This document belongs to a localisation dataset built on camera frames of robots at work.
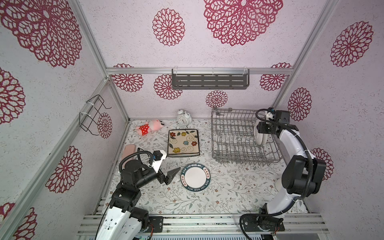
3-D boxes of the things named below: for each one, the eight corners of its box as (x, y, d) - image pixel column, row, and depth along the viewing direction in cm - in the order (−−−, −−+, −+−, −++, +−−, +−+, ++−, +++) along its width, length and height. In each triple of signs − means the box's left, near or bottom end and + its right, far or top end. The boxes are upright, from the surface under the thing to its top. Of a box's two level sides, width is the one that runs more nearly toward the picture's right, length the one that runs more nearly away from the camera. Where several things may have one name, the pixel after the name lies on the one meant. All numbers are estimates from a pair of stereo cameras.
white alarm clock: (177, 124, 120) (176, 112, 110) (182, 120, 123) (181, 108, 113) (186, 129, 116) (186, 118, 106) (191, 125, 119) (191, 114, 109)
